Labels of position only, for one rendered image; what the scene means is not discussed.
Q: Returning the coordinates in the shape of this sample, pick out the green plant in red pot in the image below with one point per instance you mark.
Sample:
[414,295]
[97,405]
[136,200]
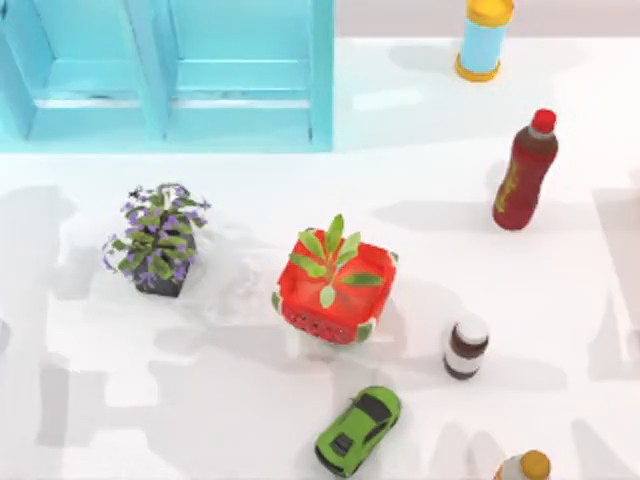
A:
[335,285]

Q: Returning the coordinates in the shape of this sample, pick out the purple flower plant black pot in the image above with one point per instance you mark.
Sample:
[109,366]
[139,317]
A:
[157,240]

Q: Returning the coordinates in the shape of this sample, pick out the brown jar with white lid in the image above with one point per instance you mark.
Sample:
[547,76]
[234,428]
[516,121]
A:
[466,347]

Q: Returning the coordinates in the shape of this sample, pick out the green toy car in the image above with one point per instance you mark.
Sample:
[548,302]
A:
[360,430]

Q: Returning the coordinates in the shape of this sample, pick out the red bottle with red cap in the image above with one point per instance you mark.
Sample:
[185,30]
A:
[525,175]

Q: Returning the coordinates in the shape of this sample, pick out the light blue rack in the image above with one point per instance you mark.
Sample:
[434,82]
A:
[150,75]

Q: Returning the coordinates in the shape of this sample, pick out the yellow and blue can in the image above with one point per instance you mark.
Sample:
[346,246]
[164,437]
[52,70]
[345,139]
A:
[480,45]

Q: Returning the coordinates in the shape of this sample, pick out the bottle with orange cap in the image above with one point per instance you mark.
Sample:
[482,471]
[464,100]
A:
[525,467]

